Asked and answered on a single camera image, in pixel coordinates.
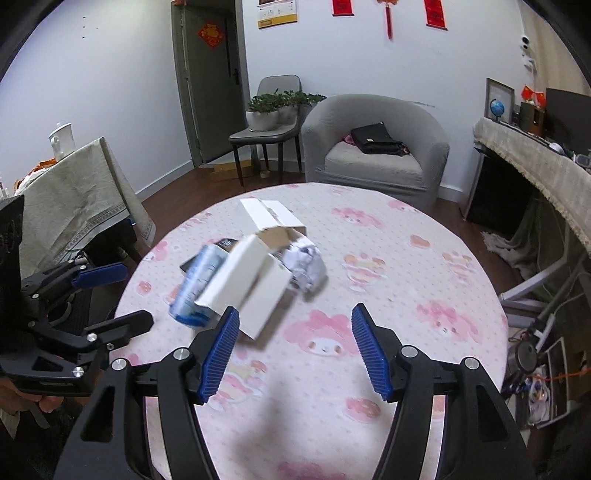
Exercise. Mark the red hanging knot ornament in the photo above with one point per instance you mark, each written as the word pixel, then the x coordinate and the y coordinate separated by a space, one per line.
pixel 389 18

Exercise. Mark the beige lace desk cloth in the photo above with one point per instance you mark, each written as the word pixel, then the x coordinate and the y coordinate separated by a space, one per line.
pixel 540 166

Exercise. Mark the small blue globe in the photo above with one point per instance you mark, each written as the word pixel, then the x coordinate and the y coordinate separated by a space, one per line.
pixel 498 108

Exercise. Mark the grey armchair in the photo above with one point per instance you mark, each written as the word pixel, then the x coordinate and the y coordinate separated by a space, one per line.
pixel 378 166

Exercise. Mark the black monitor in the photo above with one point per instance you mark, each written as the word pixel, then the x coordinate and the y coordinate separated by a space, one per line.
pixel 568 115

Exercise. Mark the white paper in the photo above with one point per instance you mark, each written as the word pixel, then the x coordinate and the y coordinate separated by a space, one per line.
pixel 307 270

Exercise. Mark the white cardboard box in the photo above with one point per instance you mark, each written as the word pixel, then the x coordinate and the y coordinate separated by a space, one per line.
pixel 244 286
pixel 268 214

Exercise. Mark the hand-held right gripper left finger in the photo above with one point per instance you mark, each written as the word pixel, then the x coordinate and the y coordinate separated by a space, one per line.
pixel 219 355

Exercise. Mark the potted plant white pot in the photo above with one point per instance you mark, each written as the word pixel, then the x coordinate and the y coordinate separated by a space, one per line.
pixel 262 119
pixel 288 110

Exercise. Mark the white security camera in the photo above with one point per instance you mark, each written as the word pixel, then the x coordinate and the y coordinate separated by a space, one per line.
pixel 526 44

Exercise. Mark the grey dining chair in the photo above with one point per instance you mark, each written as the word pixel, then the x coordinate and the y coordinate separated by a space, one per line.
pixel 277 87

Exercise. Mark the framed picture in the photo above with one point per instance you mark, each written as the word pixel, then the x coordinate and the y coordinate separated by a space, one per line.
pixel 501 90

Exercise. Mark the pink printed tablecloth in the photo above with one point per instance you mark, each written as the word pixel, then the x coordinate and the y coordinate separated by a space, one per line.
pixel 323 392

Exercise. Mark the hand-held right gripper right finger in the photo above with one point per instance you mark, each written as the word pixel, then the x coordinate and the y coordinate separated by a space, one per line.
pixel 371 355

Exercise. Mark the blue white packet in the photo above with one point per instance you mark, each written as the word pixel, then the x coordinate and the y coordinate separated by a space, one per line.
pixel 194 290

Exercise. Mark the flat cardboard piece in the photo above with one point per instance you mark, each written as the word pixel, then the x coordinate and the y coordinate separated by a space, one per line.
pixel 231 170

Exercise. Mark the white lidded mug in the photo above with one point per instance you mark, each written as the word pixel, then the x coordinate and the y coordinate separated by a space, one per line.
pixel 61 141

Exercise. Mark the wall calendar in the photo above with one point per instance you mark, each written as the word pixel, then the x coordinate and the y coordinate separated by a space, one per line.
pixel 277 14

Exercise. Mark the red door decoration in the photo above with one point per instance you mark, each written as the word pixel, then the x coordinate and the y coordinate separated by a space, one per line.
pixel 209 35

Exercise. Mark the red wall banner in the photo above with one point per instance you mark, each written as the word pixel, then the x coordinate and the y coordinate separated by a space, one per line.
pixel 343 7
pixel 436 14

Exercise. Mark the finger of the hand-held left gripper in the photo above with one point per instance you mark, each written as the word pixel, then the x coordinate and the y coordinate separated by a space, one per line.
pixel 101 274
pixel 122 325

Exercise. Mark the brown wooden box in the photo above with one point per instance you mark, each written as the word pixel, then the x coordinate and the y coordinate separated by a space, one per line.
pixel 531 117

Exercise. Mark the black handbag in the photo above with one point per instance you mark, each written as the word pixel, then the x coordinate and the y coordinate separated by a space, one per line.
pixel 374 138

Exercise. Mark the small red flags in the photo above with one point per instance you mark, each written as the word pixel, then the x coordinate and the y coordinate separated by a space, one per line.
pixel 533 94

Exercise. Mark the white desk frame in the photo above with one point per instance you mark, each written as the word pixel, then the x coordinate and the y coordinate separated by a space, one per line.
pixel 540 286

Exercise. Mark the grey beige table cloth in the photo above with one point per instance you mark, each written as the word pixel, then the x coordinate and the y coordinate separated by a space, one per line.
pixel 74 198

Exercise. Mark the person's left hand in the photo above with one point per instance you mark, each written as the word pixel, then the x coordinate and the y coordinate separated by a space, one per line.
pixel 46 404

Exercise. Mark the grey door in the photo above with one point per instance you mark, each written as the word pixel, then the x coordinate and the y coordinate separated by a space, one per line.
pixel 207 92

